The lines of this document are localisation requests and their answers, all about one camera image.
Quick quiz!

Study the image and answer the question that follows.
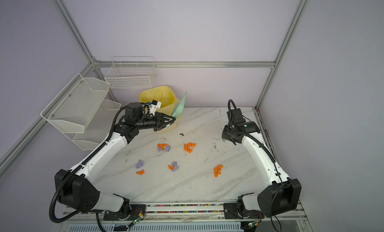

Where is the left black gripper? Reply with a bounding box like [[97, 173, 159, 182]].
[[136, 111, 176, 132]]

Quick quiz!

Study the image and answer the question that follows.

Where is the green plastic dustpan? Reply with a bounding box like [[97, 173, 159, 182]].
[[172, 91, 188, 120]]

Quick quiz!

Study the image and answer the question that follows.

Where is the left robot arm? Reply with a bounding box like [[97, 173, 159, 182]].
[[49, 101, 176, 223]]

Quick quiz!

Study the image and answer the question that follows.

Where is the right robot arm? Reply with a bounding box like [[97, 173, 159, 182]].
[[222, 108, 302, 218]]

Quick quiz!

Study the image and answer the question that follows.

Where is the orange purple scraps left-centre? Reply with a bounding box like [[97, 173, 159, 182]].
[[157, 144, 171, 152]]

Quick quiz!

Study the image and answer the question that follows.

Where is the orange scraps centre pile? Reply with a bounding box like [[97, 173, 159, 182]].
[[184, 143, 197, 153]]

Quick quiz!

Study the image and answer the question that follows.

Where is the orange scraps lower right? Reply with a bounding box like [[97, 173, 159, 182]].
[[214, 165, 223, 178]]

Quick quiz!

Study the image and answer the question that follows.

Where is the purple orange scraps lower centre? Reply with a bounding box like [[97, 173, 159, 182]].
[[168, 161, 179, 172]]

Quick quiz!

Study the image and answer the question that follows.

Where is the yellow lined trash bin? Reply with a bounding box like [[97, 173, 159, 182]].
[[137, 85, 182, 134]]

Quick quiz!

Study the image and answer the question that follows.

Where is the orange scrap far left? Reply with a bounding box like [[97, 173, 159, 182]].
[[136, 170, 145, 175]]

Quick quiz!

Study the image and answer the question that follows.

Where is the lower white mesh shelf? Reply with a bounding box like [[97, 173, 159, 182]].
[[72, 99, 121, 151]]

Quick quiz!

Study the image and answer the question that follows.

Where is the white mesh shelf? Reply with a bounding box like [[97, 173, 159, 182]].
[[41, 73, 110, 134], [72, 99, 121, 151]]

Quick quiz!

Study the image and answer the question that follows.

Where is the upper white mesh shelf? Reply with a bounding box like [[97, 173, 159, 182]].
[[41, 73, 110, 134]]

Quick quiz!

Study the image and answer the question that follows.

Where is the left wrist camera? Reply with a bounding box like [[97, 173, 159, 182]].
[[143, 100, 162, 117]]

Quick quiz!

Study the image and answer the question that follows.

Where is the white wire basket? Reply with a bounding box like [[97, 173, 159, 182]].
[[105, 57, 157, 89]]

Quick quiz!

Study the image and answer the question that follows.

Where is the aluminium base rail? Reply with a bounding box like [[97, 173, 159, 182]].
[[55, 201, 313, 232]]

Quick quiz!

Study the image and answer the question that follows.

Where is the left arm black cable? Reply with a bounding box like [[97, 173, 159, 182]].
[[48, 104, 127, 232]]

